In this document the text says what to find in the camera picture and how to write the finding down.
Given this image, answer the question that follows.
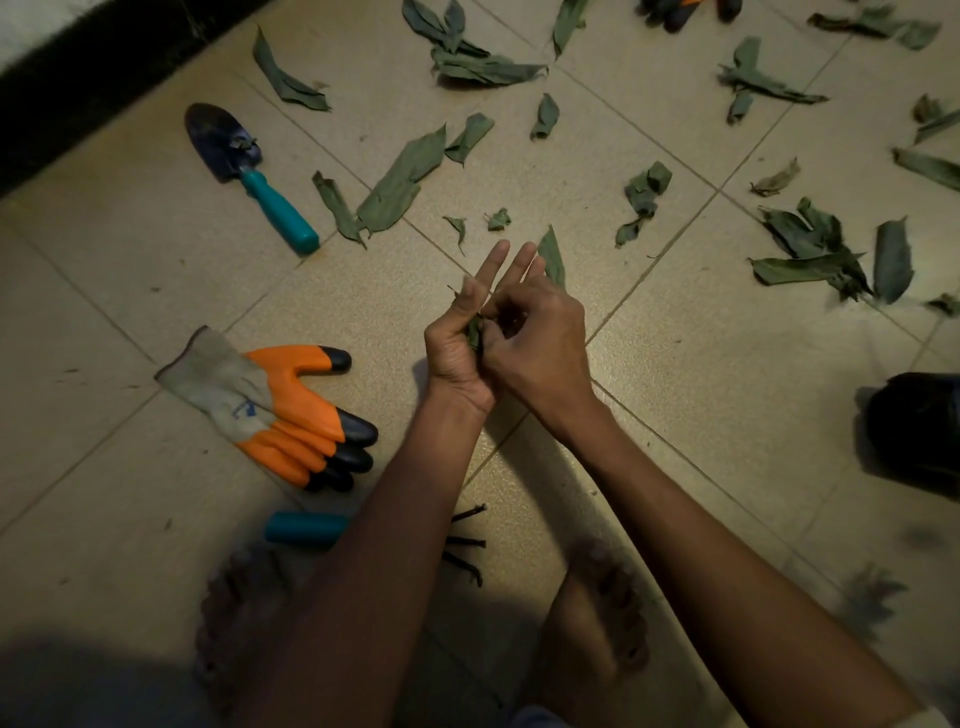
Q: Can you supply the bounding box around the person's left hand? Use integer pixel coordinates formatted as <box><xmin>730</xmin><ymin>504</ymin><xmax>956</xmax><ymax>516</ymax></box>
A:
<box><xmin>423</xmin><ymin>239</ymin><xmax>549</xmax><ymax>418</ymax></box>

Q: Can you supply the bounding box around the person's right hand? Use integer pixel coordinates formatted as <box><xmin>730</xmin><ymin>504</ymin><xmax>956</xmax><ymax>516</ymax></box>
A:
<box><xmin>479</xmin><ymin>273</ymin><xmax>601</xmax><ymax>444</ymax></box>

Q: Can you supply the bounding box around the person's right forearm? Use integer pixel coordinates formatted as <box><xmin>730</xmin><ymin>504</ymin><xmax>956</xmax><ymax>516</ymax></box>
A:
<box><xmin>558</xmin><ymin>404</ymin><xmax>928</xmax><ymax>728</ymax></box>

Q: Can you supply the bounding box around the person's left forearm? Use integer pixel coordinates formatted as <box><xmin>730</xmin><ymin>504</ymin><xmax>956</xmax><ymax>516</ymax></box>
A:
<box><xmin>239</xmin><ymin>389</ymin><xmax>496</xmax><ymax>728</ymax></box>

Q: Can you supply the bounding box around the person's left foot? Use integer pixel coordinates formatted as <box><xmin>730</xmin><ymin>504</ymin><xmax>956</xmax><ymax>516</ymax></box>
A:
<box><xmin>194</xmin><ymin>543</ymin><xmax>301</xmax><ymax>714</ymax></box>

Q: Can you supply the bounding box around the person's right leg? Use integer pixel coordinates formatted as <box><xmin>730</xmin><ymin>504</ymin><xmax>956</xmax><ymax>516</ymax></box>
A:
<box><xmin>509</xmin><ymin>704</ymin><xmax>571</xmax><ymax>728</ymax></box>

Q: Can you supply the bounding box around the orange black work glove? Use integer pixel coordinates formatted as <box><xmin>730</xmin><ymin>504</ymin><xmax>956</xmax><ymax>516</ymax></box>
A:
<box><xmin>155</xmin><ymin>326</ymin><xmax>380</xmax><ymax>494</ymax></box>
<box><xmin>637</xmin><ymin>0</ymin><xmax>744</xmax><ymax>35</ymax></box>

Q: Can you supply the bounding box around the small black plastic pot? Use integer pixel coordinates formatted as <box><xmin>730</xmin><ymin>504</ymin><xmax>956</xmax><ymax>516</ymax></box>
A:
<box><xmin>862</xmin><ymin>372</ymin><xmax>960</xmax><ymax>500</ymax></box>

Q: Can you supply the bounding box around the teal handled hand rake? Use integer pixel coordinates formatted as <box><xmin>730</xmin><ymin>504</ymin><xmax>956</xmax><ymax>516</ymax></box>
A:
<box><xmin>263</xmin><ymin>503</ymin><xmax>489</xmax><ymax>589</ymax></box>

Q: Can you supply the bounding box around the wide teal handled trowel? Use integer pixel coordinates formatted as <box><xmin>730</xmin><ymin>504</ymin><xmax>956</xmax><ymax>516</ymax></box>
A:
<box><xmin>184</xmin><ymin>102</ymin><xmax>322</xmax><ymax>258</ymax></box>

